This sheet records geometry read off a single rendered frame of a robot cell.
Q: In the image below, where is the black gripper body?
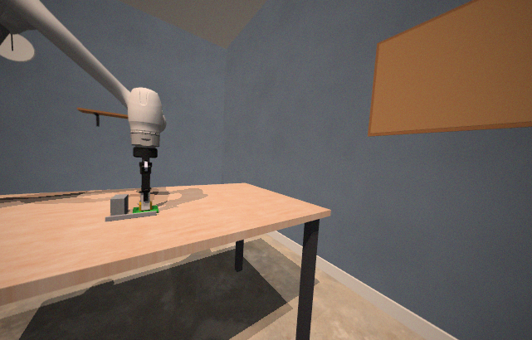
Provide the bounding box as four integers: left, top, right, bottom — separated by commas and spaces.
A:
133, 147, 158, 166

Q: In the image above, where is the grey flat bar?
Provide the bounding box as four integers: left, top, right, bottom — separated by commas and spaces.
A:
105, 211, 157, 222

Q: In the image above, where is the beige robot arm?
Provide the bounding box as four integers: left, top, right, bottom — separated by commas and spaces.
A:
0, 0, 166, 148

